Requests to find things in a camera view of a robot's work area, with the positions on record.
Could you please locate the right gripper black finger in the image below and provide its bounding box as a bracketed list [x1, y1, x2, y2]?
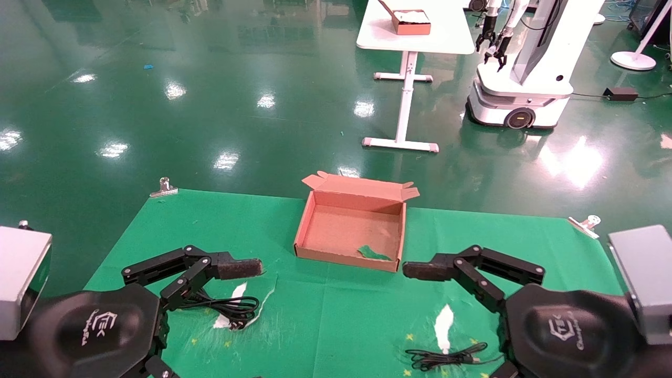
[490, 361, 520, 378]
[402, 245, 546, 314]

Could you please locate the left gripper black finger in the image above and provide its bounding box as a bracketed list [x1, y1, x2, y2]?
[121, 245, 264, 312]
[144, 356, 179, 378]

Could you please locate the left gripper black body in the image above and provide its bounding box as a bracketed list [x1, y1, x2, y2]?
[29, 283, 170, 378]

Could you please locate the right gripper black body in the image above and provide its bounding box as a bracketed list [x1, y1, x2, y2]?
[503, 283, 645, 378]

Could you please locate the thick black power cord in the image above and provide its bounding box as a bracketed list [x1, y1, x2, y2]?
[177, 290, 261, 331]

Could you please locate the black power adapter with cord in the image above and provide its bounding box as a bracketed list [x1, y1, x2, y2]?
[405, 342, 506, 372]

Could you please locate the open brown cardboard box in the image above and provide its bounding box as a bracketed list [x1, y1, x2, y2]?
[293, 171, 421, 273]

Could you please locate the small brown cardboard box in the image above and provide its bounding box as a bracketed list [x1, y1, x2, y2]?
[377, 0, 432, 36]

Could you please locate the green table cloth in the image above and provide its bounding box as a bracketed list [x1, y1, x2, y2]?
[83, 188, 626, 378]

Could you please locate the silver metal binder clip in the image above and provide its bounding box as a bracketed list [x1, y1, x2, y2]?
[568, 215, 602, 240]
[149, 176, 179, 199]

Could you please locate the white wheeled robot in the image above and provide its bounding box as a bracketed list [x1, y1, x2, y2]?
[466, 0, 605, 130]

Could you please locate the white desk with legs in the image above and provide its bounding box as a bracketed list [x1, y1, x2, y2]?
[356, 0, 476, 153]

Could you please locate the black power brick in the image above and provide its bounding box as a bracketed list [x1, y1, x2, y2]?
[602, 86, 639, 102]

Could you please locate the white round-base stand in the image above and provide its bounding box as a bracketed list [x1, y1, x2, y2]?
[610, 0, 672, 72]

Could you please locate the dark equipment cabinet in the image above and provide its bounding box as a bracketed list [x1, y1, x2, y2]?
[627, 0, 672, 47]

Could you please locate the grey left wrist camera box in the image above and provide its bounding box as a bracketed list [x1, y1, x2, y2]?
[0, 220, 54, 341]

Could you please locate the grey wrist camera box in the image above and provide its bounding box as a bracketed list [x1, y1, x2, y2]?
[607, 224, 672, 347]
[0, 220, 54, 341]

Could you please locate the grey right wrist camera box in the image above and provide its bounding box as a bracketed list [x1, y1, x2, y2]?
[607, 224, 672, 347]

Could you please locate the black floor cable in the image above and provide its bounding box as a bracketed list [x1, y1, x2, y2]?
[571, 91, 672, 101]

